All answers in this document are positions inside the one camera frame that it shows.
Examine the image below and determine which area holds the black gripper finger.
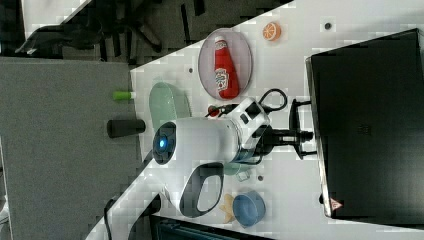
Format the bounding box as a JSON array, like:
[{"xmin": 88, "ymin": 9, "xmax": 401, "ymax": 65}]
[
  {"xmin": 272, "ymin": 129, "xmax": 314, "ymax": 138},
  {"xmin": 272, "ymin": 137, "xmax": 308, "ymax": 146}
]

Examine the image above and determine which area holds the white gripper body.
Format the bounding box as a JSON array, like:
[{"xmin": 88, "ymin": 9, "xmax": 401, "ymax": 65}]
[{"xmin": 233, "ymin": 113, "xmax": 270, "ymax": 165}]

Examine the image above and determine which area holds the black toaster oven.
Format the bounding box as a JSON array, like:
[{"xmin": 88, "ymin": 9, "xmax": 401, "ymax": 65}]
[{"xmin": 306, "ymin": 29, "xmax": 424, "ymax": 229}]

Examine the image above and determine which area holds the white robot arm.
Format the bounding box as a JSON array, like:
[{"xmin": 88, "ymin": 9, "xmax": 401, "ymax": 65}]
[{"xmin": 110, "ymin": 114, "xmax": 313, "ymax": 239}]

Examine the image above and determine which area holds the dark red strawberry toy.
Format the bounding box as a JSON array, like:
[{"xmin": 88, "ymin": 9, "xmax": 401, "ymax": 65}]
[{"xmin": 208, "ymin": 105, "xmax": 220, "ymax": 117}]

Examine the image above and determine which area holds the red ketchup bottle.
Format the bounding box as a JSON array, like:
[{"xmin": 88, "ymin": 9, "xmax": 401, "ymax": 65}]
[{"xmin": 214, "ymin": 36, "xmax": 239, "ymax": 99}]

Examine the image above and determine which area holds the green cup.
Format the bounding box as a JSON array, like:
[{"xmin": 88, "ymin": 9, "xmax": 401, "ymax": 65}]
[{"xmin": 224, "ymin": 163, "xmax": 251, "ymax": 182}]

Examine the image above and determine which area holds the grey round plate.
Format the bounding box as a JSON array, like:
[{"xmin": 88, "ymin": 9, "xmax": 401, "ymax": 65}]
[{"xmin": 198, "ymin": 28, "xmax": 252, "ymax": 100}]

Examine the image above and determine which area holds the blue bowl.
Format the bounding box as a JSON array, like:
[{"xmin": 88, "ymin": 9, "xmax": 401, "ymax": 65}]
[{"xmin": 232, "ymin": 191, "xmax": 266, "ymax": 228}]

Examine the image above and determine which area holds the green perforated colander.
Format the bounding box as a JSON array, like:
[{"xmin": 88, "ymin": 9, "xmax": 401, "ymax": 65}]
[{"xmin": 149, "ymin": 82, "xmax": 192, "ymax": 131}]

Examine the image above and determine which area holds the orange slice toy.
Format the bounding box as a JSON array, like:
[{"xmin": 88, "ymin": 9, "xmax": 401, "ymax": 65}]
[{"xmin": 262, "ymin": 22, "xmax": 282, "ymax": 41}]

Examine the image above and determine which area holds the green marker pen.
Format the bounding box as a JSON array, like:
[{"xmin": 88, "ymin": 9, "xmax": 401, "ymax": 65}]
[{"xmin": 112, "ymin": 91, "xmax": 136, "ymax": 101}]

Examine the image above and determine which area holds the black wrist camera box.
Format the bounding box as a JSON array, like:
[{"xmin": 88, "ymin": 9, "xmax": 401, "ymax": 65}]
[{"xmin": 228, "ymin": 97, "xmax": 270, "ymax": 128}]

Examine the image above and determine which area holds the black camera cable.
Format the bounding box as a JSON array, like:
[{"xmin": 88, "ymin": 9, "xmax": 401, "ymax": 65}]
[{"xmin": 258, "ymin": 87, "xmax": 289, "ymax": 114}]

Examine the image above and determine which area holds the black cylinder post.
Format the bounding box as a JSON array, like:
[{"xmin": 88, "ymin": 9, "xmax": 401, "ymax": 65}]
[{"xmin": 107, "ymin": 119, "xmax": 146, "ymax": 138}]

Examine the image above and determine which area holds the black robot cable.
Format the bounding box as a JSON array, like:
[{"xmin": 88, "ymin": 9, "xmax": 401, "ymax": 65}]
[{"xmin": 103, "ymin": 196, "xmax": 121, "ymax": 240}]

